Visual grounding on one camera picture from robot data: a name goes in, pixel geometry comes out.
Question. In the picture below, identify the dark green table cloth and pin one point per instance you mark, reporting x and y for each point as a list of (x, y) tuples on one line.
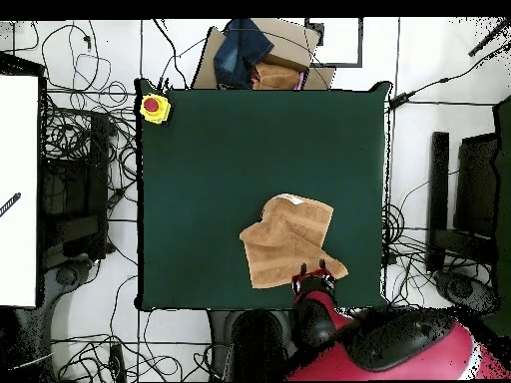
[(239, 159)]

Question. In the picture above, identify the tan terry towel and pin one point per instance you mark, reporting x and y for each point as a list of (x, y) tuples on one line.
[(287, 239)]

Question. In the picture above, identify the black floor stand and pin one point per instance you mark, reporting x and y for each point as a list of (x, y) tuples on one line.
[(100, 179), (439, 179)]

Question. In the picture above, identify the black power adapter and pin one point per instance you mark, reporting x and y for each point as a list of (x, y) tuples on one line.
[(399, 99)]

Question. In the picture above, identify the thin black rectangular frame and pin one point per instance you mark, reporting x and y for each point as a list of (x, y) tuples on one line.
[(339, 64)]

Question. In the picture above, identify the black floor base foot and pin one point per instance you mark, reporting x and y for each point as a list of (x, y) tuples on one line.
[(459, 287), (66, 275)]

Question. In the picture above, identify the striped black rod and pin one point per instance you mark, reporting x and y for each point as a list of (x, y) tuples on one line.
[(10, 204)]

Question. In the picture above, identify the orange folded cloth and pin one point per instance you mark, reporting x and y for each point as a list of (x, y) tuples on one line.
[(275, 77)]

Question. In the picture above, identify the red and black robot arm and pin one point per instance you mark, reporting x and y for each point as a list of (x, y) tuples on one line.
[(399, 347)]

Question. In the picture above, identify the yellow emergency stop button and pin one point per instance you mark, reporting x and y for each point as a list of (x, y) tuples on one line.
[(159, 115)]

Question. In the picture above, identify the brown cardboard box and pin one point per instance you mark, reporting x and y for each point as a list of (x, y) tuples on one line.
[(291, 44)]

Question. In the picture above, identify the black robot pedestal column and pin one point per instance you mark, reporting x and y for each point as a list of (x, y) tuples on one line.
[(255, 347)]

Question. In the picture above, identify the blue denim jeans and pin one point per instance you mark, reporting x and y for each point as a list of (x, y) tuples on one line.
[(239, 52)]

